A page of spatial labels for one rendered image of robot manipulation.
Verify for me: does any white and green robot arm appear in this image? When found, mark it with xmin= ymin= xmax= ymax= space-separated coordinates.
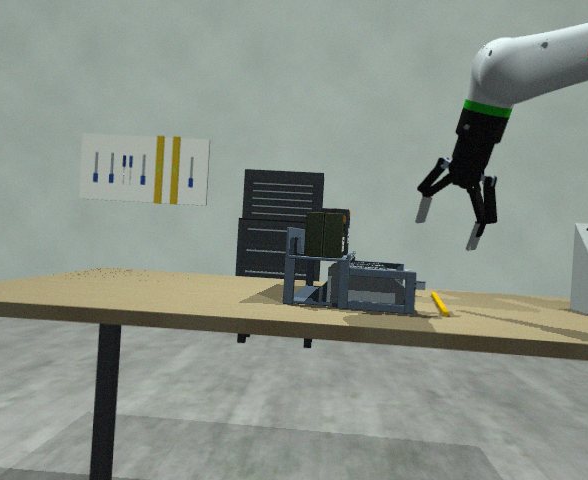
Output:
xmin=455 ymin=23 xmax=588 ymax=144

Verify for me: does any yellow bar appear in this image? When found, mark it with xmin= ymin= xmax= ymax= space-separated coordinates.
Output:
xmin=432 ymin=292 xmax=449 ymax=317

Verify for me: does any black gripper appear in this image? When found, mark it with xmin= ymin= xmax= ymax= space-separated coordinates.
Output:
xmin=415 ymin=135 xmax=497 ymax=251

